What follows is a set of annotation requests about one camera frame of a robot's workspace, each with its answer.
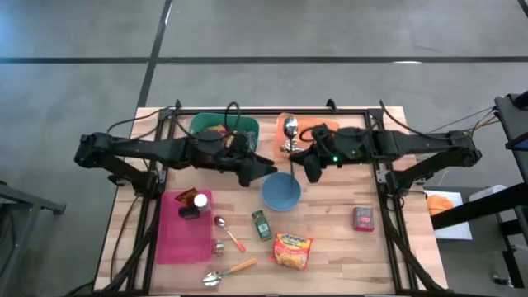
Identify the orange Maruchan ramen packet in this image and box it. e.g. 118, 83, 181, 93
268, 231, 315, 271

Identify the all-metal spoon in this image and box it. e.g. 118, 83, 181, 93
283, 115, 300, 188

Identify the yellow handled spoon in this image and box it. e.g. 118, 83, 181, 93
201, 257, 259, 288

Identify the green-label oregano jar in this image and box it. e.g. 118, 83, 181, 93
251, 209, 275, 243

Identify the small black floor object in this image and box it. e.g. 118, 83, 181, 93
493, 274, 515, 289

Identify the orange plastic bin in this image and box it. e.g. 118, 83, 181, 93
273, 111, 342, 163

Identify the white-lidded seasoning jar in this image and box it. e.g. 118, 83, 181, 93
191, 192, 213, 214

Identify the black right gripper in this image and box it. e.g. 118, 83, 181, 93
288, 125, 375, 184

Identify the coral handled spoon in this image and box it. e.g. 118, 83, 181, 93
213, 214, 248, 254

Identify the white container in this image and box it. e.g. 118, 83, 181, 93
467, 183, 508, 204

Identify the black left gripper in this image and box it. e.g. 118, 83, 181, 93
184, 130, 279, 188

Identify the white paper sheet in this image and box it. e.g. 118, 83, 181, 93
422, 189, 474, 242

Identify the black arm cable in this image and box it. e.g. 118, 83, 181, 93
106, 100, 243, 144
298, 98, 455, 144

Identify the blue bowl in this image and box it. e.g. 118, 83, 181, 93
260, 171, 304, 213

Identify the teal plastic bin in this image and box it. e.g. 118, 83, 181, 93
188, 111, 262, 154

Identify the small clear glass jar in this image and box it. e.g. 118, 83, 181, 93
211, 238, 227, 258

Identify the black aluminium rig frame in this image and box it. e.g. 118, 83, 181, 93
94, 98, 451, 296

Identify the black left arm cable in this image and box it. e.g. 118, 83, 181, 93
106, 100, 243, 144

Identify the small red box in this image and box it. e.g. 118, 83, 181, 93
351, 205, 376, 233

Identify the orange cloth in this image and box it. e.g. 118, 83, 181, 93
425, 194, 455, 217

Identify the black side table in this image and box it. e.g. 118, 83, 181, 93
430, 90, 528, 232

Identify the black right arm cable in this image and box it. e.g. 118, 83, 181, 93
298, 98, 455, 144

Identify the pink plastic bin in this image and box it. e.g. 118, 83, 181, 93
155, 189, 215, 266

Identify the dark grey metal stand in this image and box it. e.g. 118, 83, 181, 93
0, 177, 68, 297

